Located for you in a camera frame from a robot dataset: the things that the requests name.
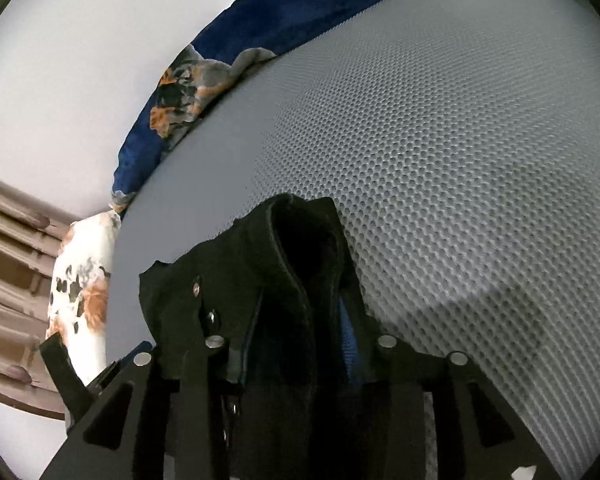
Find blue floral blanket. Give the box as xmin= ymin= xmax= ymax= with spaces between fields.
xmin=111 ymin=0 xmax=467 ymax=217

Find white floral pillow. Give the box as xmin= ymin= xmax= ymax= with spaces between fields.
xmin=45 ymin=210 xmax=124 ymax=397

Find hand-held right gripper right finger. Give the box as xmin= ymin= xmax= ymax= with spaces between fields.
xmin=338 ymin=306 xmax=564 ymax=480

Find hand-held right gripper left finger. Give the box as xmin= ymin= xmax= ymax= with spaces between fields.
xmin=40 ymin=334 xmax=252 ymax=480

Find brown wooden headboard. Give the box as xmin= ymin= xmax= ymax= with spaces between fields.
xmin=0 ymin=170 xmax=84 ymax=422

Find black pants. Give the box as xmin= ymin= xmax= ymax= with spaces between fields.
xmin=139 ymin=194 xmax=431 ymax=480

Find grey mesh mattress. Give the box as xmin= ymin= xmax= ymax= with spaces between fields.
xmin=105 ymin=0 xmax=600 ymax=480

